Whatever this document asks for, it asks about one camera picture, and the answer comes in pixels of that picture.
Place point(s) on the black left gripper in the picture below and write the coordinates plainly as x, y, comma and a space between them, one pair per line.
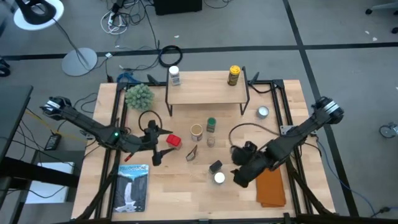
143, 143

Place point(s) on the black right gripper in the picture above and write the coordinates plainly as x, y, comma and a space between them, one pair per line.
258, 160

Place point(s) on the red smoked paprika tin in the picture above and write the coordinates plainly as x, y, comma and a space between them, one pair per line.
173, 141

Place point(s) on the bagel seasoning jar white lid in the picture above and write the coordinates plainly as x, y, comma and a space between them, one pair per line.
219, 178
174, 76

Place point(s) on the small black box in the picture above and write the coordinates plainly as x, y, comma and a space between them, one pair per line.
215, 166

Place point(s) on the brown orange spice pouch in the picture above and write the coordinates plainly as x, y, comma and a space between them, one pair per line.
191, 154

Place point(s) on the tiny glass spice jar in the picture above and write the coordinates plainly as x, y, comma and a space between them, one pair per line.
211, 142

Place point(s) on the black-label jar tan lid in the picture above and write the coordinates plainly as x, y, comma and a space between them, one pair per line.
196, 133

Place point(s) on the green-lid glass spice jar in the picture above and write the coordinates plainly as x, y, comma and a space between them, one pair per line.
211, 124

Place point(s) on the yellow-lid spice jar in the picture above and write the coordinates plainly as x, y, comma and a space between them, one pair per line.
234, 75

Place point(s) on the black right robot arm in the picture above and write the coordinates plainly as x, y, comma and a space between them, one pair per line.
304, 127

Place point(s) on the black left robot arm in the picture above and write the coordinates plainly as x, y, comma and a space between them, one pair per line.
87, 124

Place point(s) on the orange folded cloth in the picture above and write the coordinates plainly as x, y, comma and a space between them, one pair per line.
270, 189

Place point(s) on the green potted succulent plant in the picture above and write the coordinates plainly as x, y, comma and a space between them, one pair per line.
139, 96

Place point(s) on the Yellowstone picture book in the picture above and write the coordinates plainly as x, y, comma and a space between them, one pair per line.
130, 189

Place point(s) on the grey mounting plate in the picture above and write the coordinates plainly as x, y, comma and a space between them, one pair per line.
284, 129

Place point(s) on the small patterned round tin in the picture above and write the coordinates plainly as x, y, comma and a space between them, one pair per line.
263, 112

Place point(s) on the black power adapter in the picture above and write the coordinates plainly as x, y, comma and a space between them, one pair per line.
53, 142

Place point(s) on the white floor lamp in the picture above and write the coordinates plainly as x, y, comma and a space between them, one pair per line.
79, 62

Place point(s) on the black equipment case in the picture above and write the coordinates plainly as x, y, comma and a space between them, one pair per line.
177, 6

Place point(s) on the black desk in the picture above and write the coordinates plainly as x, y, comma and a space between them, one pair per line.
12, 109

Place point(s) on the grey caster wheel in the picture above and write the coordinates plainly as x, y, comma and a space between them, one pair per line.
387, 131

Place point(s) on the black wheel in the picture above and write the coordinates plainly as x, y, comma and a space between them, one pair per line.
3, 70

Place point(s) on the grey chair base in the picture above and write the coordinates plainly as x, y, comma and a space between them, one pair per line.
382, 7

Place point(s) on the black metal table frame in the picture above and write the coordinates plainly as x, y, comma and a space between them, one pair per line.
119, 102

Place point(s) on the wooden shelf black metal frame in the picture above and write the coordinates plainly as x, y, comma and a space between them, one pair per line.
205, 90

